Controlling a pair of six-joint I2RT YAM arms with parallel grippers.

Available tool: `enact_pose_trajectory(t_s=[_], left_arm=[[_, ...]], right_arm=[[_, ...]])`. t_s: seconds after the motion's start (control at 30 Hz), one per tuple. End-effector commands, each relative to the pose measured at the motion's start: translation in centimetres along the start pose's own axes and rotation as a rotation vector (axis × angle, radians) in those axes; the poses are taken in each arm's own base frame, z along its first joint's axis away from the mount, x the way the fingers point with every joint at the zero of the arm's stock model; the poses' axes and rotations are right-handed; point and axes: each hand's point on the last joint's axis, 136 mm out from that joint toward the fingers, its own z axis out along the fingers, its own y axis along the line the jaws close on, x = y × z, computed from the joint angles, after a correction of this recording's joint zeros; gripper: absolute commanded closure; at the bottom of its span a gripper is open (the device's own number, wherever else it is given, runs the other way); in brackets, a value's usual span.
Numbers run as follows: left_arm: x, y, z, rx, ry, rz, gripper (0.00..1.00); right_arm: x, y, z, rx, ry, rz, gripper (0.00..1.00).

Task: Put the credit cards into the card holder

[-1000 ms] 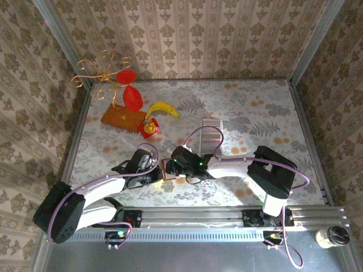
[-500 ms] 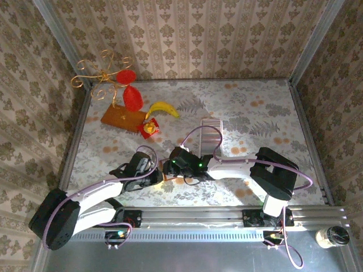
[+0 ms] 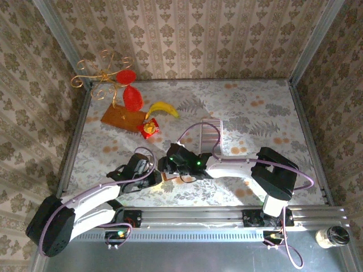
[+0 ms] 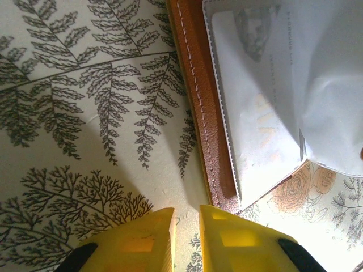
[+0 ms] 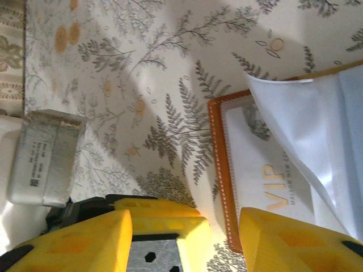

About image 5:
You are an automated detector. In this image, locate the brown leather card holder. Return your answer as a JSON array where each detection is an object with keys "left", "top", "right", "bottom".
[{"left": 206, "top": 59, "right": 363, "bottom": 254}]

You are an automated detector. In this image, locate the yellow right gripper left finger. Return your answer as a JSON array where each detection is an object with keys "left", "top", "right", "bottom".
[{"left": 5, "top": 209, "right": 133, "bottom": 272}]

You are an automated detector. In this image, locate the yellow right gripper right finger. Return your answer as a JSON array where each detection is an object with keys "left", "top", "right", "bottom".
[{"left": 239, "top": 207, "right": 363, "bottom": 272}]

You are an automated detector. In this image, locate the white VIP card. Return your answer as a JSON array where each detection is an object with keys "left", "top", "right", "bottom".
[{"left": 225, "top": 103, "right": 314, "bottom": 216}]

